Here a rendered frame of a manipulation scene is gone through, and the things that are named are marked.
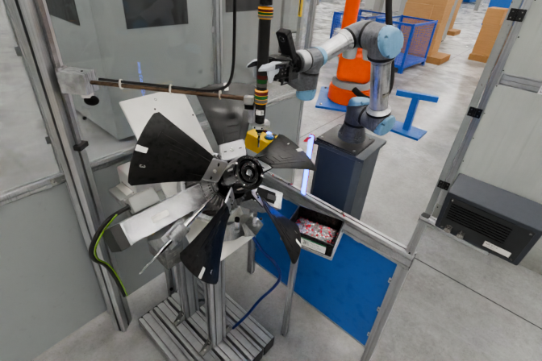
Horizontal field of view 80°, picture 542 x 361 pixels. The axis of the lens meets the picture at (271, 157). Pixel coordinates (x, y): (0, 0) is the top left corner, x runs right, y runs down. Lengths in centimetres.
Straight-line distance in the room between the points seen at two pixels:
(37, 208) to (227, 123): 90
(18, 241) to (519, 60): 281
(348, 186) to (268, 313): 92
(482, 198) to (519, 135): 150
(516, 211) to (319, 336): 133
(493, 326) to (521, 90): 148
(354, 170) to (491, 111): 121
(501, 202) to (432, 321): 135
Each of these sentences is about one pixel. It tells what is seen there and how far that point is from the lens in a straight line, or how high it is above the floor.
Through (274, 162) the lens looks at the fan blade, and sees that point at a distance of 120.
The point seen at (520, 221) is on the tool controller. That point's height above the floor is 123.
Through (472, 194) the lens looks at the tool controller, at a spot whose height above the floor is 124.
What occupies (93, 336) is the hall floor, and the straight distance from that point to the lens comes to 225.
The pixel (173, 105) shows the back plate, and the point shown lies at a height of 131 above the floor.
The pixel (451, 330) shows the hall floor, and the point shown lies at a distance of 245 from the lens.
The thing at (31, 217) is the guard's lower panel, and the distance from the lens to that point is 168.
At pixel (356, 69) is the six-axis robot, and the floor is 58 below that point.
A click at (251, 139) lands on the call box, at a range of 163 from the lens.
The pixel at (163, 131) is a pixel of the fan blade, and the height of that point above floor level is 138.
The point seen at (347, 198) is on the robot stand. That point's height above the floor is 72.
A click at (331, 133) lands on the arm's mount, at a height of 102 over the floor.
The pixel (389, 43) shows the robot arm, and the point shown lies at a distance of 141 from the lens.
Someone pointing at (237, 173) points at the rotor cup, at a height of 124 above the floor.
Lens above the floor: 182
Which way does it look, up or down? 31 degrees down
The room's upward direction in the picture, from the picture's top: 4 degrees clockwise
